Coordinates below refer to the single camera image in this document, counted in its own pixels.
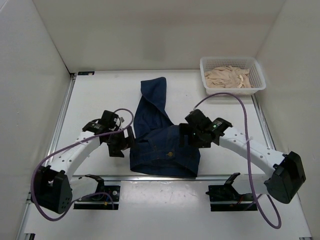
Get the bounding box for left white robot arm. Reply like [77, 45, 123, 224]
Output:
[31, 118, 135, 215]

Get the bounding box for small dark label sticker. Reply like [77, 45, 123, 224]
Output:
[77, 71, 95, 76]

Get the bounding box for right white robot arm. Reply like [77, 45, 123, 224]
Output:
[179, 118, 306, 204]

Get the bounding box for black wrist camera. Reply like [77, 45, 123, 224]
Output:
[185, 109, 212, 131]
[98, 110, 122, 131]

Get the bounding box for white plastic mesh basket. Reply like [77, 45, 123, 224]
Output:
[200, 56, 266, 96]

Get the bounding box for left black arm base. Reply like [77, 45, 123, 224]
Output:
[70, 174, 121, 211]

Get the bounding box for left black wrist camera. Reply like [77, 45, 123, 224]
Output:
[98, 110, 122, 131]

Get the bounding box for beige cloth in basket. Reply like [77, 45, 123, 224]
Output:
[204, 65, 253, 89]

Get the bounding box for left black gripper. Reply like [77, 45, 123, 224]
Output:
[104, 125, 139, 157]

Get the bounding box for aluminium front rail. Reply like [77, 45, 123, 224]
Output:
[99, 175, 273, 182]

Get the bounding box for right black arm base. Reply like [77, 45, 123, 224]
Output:
[205, 172, 258, 212]

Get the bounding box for dark blue denim trousers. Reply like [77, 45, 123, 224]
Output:
[129, 77, 201, 178]

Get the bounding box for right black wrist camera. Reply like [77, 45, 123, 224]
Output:
[185, 109, 212, 131]

